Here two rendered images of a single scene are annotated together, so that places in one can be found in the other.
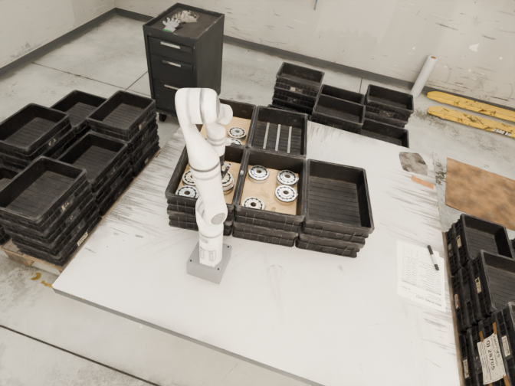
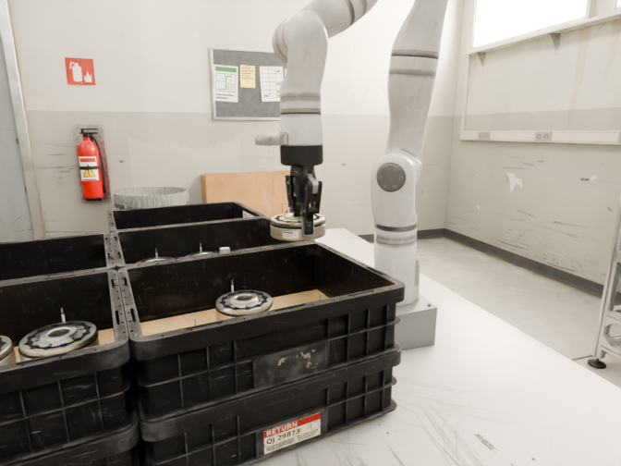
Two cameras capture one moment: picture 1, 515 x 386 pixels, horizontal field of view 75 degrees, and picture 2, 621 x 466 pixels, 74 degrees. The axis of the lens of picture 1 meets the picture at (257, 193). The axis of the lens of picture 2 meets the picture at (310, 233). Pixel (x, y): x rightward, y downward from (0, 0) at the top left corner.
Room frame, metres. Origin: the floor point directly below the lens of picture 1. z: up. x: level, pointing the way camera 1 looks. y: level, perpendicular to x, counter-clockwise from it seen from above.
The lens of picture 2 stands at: (1.32, 0.85, 1.16)
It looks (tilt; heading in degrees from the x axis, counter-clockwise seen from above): 14 degrees down; 244
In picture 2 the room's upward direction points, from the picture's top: straight up
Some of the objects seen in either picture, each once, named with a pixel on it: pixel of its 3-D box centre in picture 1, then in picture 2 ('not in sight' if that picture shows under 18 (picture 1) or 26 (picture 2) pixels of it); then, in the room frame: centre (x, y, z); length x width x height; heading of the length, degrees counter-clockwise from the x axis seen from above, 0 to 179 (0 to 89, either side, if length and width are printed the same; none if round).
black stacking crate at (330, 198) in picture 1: (333, 200); (186, 234); (1.12, -0.36, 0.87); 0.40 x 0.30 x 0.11; 1
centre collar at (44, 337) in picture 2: not in sight; (58, 334); (1.40, 0.17, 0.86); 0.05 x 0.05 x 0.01
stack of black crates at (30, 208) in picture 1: (52, 212); not in sight; (1.11, 1.15, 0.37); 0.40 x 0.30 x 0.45; 171
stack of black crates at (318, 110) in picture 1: (332, 131); not in sight; (2.42, -0.52, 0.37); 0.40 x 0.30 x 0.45; 81
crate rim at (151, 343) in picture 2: (208, 171); (254, 283); (1.11, 0.24, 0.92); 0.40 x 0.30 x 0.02; 1
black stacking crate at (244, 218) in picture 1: (271, 189); (211, 263); (1.11, -0.06, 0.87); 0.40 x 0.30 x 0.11; 1
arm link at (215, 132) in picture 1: (214, 122); (301, 65); (1.01, 0.20, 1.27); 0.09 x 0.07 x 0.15; 90
